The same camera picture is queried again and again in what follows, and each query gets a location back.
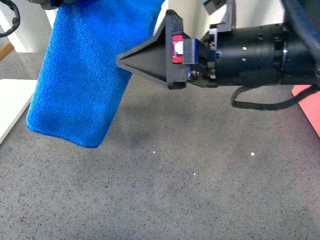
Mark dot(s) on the blue microfiber cloth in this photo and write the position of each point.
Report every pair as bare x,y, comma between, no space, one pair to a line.
80,86

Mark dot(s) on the white pleated curtain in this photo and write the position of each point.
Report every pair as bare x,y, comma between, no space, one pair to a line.
36,24

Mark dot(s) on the white rectangular tray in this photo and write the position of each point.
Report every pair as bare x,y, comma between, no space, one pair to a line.
15,96

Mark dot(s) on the pink plastic bin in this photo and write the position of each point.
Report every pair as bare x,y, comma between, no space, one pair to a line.
311,108

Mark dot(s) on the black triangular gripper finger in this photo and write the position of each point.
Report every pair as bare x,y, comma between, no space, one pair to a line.
160,58

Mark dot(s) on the brown wooden chair piece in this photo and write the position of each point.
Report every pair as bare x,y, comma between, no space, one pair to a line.
6,50

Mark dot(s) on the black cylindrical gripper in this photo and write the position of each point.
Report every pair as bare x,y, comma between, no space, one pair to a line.
253,57

